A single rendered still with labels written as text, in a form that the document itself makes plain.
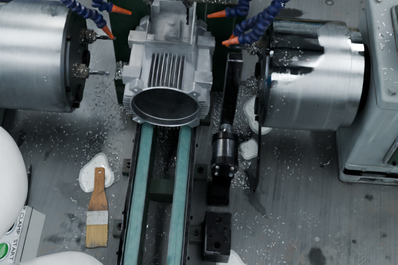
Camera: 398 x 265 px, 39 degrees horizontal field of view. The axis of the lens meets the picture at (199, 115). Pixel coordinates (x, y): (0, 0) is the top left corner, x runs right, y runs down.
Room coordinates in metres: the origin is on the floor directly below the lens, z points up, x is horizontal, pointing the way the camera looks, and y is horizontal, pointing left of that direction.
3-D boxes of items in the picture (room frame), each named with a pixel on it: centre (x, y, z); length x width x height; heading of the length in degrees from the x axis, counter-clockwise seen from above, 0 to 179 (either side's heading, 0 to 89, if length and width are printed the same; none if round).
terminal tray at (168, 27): (0.82, 0.07, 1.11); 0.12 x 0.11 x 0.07; 179
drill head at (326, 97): (0.77, -0.26, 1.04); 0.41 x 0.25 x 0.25; 89
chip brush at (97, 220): (0.52, 0.23, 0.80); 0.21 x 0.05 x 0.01; 6
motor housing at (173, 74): (0.78, 0.07, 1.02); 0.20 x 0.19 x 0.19; 179
